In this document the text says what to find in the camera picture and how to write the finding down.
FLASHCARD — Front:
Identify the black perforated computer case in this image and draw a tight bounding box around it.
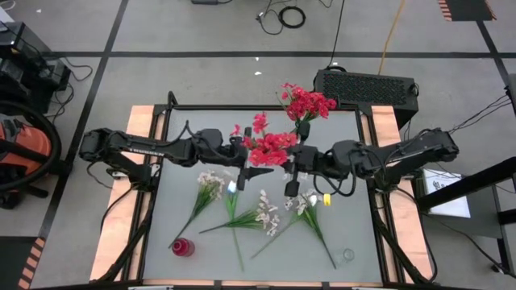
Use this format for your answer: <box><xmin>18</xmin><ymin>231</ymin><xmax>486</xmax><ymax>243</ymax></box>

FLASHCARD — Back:
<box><xmin>313</xmin><ymin>68</ymin><xmax>420</xmax><ymax>130</ymax></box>

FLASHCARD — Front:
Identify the black table frame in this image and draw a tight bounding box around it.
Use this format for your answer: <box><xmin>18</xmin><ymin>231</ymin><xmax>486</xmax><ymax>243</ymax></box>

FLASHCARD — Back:
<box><xmin>90</xmin><ymin>90</ymin><xmax>439</xmax><ymax>290</ymax></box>

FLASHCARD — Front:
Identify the black equipment cart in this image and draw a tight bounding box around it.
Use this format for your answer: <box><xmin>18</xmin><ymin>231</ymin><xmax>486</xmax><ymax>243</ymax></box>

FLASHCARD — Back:
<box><xmin>0</xmin><ymin>22</ymin><xmax>72</xmax><ymax>114</ymax></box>

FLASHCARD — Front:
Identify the black mat orange striped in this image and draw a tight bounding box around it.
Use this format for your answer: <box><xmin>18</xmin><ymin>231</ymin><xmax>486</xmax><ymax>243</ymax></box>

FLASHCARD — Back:
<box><xmin>438</xmin><ymin>0</ymin><xmax>497</xmax><ymax>22</ymax></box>
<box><xmin>0</xmin><ymin>236</ymin><xmax>46</xmax><ymax>290</ymax></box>

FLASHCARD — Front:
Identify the white artificial flower bunch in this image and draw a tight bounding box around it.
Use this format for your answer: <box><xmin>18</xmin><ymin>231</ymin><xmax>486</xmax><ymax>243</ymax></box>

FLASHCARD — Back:
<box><xmin>281</xmin><ymin>188</ymin><xmax>338</xmax><ymax>270</ymax></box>
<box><xmin>198</xmin><ymin>188</ymin><xmax>281</xmax><ymax>238</ymax></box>
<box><xmin>168</xmin><ymin>169</ymin><xmax>226</xmax><ymax>249</ymax></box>

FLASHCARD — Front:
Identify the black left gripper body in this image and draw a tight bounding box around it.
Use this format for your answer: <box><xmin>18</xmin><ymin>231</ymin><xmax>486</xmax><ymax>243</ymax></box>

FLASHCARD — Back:
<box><xmin>221</xmin><ymin>135</ymin><xmax>252</xmax><ymax>168</ymax></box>

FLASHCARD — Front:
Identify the copper coloured side board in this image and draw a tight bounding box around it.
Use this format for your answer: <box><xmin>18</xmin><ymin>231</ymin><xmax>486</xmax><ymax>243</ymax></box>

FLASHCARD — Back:
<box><xmin>370</xmin><ymin>105</ymin><xmax>435</xmax><ymax>283</ymax></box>
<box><xmin>90</xmin><ymin>105</ymin><xmax>156</xmax><ymax>283</ymax></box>

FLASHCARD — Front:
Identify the white blue artificial tulip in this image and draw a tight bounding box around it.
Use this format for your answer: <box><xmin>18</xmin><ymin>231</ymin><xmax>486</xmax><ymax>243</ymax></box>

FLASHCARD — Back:
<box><xmin>250</xmin><ymin>194</ymin><xmax>320</xmax><ymax>259</ymax></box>
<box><xmin>226</xmin><ymin>180</ymin><xmax>246</xmax><ymax>272</ymax></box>

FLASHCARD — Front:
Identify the black hanging cable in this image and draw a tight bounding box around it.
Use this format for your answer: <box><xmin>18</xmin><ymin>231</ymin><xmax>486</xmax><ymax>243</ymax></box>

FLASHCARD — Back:
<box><xmin>327</xmin><ymin>0</ymin><xmax>347</xmax><ymax>68</ymax></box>

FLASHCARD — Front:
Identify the red glass vase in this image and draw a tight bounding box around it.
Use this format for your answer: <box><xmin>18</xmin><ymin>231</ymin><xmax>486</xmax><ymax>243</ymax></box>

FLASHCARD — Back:
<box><xmin>171</xmin><ymin>237</ymin><xmax>196</xmax><ymax>258</ymax></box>

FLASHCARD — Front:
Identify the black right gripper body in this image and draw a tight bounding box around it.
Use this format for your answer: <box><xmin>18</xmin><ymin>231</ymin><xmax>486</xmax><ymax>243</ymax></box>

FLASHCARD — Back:
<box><xmin>284</xmin><ymin>143</ymin><xmax>323</xmax><ymax>175</ymax></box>

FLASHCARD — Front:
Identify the red artificial flower bunch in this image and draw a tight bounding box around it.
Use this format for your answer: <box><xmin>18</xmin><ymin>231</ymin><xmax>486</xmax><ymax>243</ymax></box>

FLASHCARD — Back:
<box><xmin>229</xmin><ymin>111</ymin><xmax>300</xmax><ymax>168</ymax></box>
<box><xmin>276</xmin><ymin>82</ymin><xmax>338</xmax><ymax>125</ymax></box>

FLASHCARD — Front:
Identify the orange vacuum cleaner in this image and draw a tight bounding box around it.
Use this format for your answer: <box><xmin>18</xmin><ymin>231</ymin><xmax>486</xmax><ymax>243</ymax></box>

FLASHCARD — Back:
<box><xmin>0</xmin><ymin>112</ymin><xmax>72</xmax><ymax>210</ymax></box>

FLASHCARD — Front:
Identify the yellow hanging cable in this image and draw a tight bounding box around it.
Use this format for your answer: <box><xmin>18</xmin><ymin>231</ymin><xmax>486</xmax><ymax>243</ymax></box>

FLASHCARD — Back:
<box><xmin>377</xmin><ymin>0</ymin><xmax>406</xmax><ymax>76</ymax></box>

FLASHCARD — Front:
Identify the white printed paper sheet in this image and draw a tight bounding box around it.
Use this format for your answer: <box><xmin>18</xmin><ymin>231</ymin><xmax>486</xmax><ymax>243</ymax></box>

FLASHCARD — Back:
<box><xmin>422</xmin><ymin>168</ymin><xmax>472</xmax><ymax>218</ymax></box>

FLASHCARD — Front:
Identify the black side desk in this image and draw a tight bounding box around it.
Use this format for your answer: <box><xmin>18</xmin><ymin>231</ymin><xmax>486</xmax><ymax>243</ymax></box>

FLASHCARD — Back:
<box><xmin>417</xmin><ymin>155</ymin><xmax>516</xmax><ymax>279</ymax></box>

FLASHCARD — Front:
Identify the coiled black floor cable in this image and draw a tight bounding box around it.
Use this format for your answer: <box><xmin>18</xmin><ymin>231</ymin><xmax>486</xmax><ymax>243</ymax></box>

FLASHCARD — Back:
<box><xmin>277</xmin><ymin>6</ymin><xmax>306</xmax><ymax>29</ymax></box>

